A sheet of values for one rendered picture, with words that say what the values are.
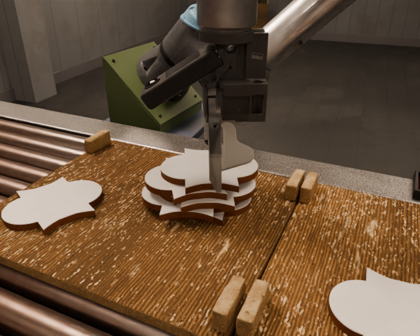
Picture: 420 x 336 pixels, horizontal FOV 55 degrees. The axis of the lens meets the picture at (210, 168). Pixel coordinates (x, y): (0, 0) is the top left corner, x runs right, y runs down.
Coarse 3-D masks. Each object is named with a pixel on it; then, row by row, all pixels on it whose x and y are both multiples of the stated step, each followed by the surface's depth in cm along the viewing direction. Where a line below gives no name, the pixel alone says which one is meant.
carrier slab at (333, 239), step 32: (320, 192) 64; (352, 192) 64; (288, 224) 56; (320, 224) 56; (352, 224) 56; (384, 224) 56; (416, 224) 56; (288, 256) 50; (320, 256) 50; (352, 256) 50; (384, 256) 50; (416, 256) 50; (288, 288) 46; (320, 288) 46; (288, 320) 42; (320, 320) 42
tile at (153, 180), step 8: (160, 168) 61; (152, 176) 59; (160, 176) 59; (152, 184) 57; (160, 184) 57; (168, 184) 57; (152, 192) 57; (160, 192) 56; (168, 192) 56; (176, 192) 55; (184, 192) 55; (200, 192) 55; (208, 192) 55; (216, 192) 55; (224, 192) 55; (176, 200) 54; (184, 200) 55
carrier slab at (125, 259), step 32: (96, 160) 74; (128, 160) 74; (160, 160) 74; (128, 192) 64; (256, 192) 64; (0, 224) 56; (64, 224) 56; (96, 224) 56; (128, 224) 56; (160, 224) 56; (192, 224) 56; (224, 224) 56; (256, 224) 56; (0, 256) 51; (32, 256) 50; (64, 256) 50; (96, 256) 50; (128, 256) 50; (160, 256) 50; (192, 256) 50; (224, 256) 50; (256, 256) 50; (64, 288) 47; (96, 288) 46; (128, 288) 46; (160, 288) 46; (192, 288) 46; (160, 320) 42; (192, 320) 42
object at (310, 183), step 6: (312, 174) 64; (306, 180) 62; (312, 180) 62; (306, 186) 60; (312, 186) 60; (300, 192) 61; (306, 192) 60; (312, 192) 61; (300, 198) 61; (306, 198) 61
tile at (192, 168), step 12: (180, 156) 62; (192, 156) 62; (204, 156) 62; (168, 168) 59; (180, 168) 59; (192, 168) 59; (204, 168) 59; (240, 168) 59; (252, 168) 59; (168, 180) 57; (180, 180) 56; (192, 180) 56; (204, 180) 56; (228, 180) 56; (240, 180) 57; (192, 192) 55
